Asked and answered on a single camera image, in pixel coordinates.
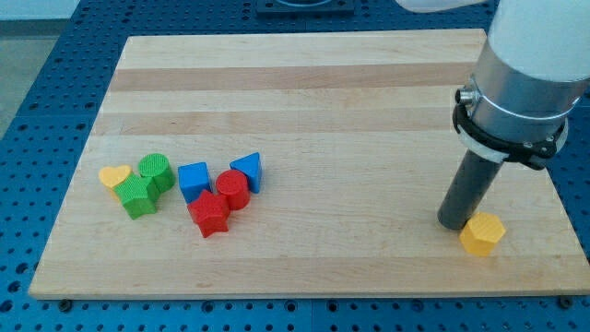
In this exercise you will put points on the green star block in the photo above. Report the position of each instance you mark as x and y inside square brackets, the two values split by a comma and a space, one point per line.
[138, 195]

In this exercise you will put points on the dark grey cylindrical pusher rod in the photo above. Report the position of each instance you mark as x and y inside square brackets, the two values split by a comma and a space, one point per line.
[471, 182]

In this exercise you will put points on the black flange mount ring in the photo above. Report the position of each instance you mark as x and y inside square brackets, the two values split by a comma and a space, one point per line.
[534, 155]

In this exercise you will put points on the green cylinder block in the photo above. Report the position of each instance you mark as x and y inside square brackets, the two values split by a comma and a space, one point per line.
[157, 166]

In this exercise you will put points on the red cylinder block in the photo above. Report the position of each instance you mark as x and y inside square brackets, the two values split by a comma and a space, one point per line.
[233, 185]

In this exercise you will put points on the yellow heart block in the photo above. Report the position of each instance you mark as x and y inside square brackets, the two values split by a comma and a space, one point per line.
[111, 176]

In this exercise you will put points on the blue cube block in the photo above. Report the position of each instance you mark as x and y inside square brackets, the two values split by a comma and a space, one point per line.
[193, 180]

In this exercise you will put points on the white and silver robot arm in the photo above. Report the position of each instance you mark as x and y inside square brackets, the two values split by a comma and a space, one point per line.
[532, 71]

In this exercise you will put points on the light wooden board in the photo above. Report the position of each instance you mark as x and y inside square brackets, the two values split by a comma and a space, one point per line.
[358, 149]

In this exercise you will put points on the red star block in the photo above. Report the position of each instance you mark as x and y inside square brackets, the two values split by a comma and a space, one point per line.
[210, 213]

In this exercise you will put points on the yellow hexagon block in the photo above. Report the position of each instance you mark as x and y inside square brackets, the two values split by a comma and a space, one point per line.
[482, 233]

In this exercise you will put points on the blue triangle block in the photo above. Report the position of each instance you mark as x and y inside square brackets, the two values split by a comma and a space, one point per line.
[251, 167]

